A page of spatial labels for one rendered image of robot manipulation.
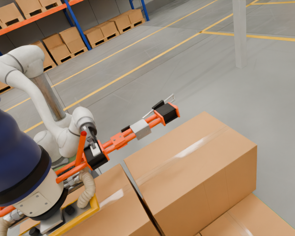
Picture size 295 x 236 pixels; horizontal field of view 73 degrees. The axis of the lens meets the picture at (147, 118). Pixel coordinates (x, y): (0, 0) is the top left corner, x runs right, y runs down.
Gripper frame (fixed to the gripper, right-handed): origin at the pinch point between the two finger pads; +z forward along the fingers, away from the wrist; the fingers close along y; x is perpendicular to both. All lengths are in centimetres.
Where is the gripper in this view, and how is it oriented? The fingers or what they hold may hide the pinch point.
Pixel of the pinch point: (98, 153)
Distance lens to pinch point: 85.4
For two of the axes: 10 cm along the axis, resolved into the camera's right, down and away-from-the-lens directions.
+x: -8.5, 5.0, -2.0
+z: 4.4, 4.3, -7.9
